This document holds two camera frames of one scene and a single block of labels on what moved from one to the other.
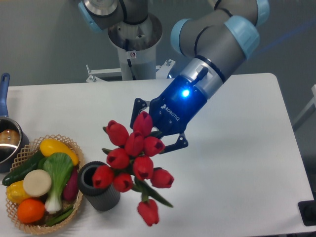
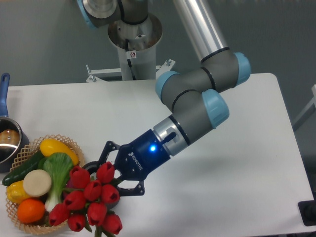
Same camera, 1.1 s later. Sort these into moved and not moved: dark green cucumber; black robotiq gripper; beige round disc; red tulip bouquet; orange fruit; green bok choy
Moved: black robotiq gripper; red tulip bouquet
Not moved: beige round disc; orange fruit; dark green cucumber; green bok choy
